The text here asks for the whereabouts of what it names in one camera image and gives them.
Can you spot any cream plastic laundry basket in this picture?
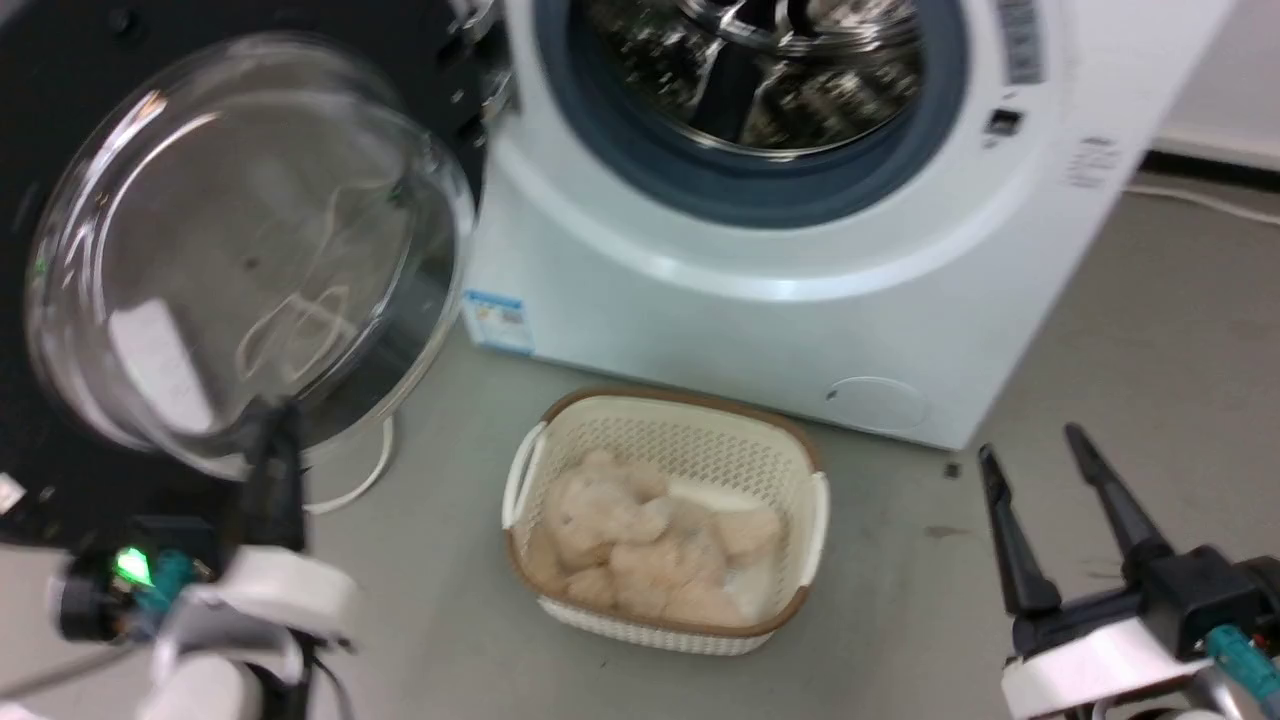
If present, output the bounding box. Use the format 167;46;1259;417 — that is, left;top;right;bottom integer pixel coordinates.
500;387;832;657

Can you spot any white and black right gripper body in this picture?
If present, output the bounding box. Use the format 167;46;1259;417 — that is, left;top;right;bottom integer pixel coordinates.
999;580;1217;720

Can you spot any white front-load washing machine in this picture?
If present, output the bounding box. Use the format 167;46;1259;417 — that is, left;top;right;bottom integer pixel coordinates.
455;0;1241;451

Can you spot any teal left arm cable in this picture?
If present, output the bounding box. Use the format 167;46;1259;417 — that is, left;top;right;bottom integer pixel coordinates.
130;548;196;613

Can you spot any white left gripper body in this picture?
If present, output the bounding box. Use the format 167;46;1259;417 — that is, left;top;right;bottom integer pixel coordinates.
150;545;359;691

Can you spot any beige plush toy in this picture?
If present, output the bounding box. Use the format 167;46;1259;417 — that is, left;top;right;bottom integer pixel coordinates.
524;449;787;628

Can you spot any steel washing machine drum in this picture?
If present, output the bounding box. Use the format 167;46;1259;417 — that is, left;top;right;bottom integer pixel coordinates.
585;0;926;158

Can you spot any round white filter cover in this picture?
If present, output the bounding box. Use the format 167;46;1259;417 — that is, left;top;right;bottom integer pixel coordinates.
826;376;933;435

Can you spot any white power cable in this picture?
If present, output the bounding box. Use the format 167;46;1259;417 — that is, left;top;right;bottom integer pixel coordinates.
1124;183;1280;227
300;414;397;517

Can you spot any teal right arm cable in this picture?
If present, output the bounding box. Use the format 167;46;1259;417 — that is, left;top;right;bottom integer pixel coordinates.
1204;625;1280;706

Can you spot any grey barcode sticker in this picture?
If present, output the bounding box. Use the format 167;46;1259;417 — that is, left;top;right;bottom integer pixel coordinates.
996;0;1047;87

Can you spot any black washing machine door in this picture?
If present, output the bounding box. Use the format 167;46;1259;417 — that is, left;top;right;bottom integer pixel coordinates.
0;0;516;553

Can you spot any blue and white energy label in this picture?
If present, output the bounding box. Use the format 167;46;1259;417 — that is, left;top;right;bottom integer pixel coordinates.
462;289;537;357

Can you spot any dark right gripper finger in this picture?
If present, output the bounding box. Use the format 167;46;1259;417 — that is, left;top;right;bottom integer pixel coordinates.
1064;422;1175;583
977;444;1063;618

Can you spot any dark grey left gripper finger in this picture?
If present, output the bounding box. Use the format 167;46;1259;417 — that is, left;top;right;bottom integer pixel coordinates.
238;401;308;553

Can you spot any teal arm cable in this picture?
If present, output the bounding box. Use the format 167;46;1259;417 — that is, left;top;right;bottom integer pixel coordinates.
1204;625;1280;706
130;548;196;613

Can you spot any grey-blue rubber door gasket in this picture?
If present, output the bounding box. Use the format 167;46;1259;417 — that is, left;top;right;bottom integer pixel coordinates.
533;0;973;231

